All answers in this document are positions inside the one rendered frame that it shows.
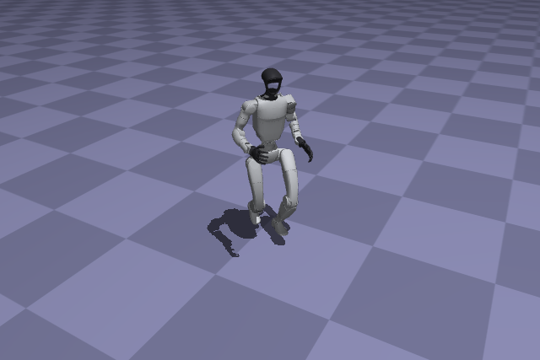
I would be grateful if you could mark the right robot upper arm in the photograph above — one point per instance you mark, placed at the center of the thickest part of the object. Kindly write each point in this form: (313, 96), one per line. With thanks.
(248, 108)

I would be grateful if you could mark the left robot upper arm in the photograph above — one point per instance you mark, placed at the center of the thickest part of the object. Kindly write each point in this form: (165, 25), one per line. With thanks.
(290, 116)

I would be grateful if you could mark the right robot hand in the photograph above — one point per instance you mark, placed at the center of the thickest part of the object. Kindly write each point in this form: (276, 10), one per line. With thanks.
(255, 153)

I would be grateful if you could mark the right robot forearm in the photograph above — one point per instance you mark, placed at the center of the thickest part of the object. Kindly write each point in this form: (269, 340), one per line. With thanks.
(241, 141)

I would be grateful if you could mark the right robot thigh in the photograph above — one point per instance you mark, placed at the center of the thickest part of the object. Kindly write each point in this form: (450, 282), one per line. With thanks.
(254, 170)

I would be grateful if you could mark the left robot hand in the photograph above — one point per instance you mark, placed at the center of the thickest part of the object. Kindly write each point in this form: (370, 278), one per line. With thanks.
(305, 147)

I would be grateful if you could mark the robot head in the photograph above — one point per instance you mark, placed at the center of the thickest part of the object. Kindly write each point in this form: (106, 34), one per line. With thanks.
(271, 75)

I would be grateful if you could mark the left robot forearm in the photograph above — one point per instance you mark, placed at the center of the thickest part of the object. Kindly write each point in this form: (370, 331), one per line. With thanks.
(294, 125)

